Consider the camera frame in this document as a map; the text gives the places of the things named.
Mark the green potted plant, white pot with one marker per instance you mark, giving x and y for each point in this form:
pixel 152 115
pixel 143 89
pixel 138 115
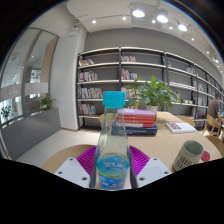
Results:
pixel 153 95

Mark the small green window plant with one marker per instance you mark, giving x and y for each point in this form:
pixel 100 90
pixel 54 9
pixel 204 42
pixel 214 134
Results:
pixel 46 101
pixel 6 112

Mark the wooden slat-frame chair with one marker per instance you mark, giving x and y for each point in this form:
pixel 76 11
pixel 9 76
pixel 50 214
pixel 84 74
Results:
pixel 213 123

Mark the red book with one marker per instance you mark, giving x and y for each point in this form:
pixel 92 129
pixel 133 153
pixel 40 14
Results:
pixel 140 121

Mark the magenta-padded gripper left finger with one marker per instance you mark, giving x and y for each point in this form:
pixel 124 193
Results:
pixel 74 170

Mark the white patterned-cover book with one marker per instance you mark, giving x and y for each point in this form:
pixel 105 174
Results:
pixel 180 127

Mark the pink book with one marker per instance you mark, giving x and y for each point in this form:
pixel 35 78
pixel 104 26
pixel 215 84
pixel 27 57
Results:
pixel 140 112

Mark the flat round red coaster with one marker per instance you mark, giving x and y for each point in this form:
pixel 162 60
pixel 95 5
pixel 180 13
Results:
pixel 206 156

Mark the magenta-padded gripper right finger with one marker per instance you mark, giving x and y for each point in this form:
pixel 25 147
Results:
pixel 151 170

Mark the ceiling lights group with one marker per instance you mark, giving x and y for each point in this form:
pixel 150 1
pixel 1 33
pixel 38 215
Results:
pixel 138 13

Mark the grey bookshelf unit with books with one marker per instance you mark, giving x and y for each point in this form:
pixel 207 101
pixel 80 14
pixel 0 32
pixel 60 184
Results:
pixel 106 76

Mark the clear water bottle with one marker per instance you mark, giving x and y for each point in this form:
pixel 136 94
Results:
pixel 112 143

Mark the grey-green patterned mug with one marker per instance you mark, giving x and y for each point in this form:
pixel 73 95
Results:
pixel 186 156

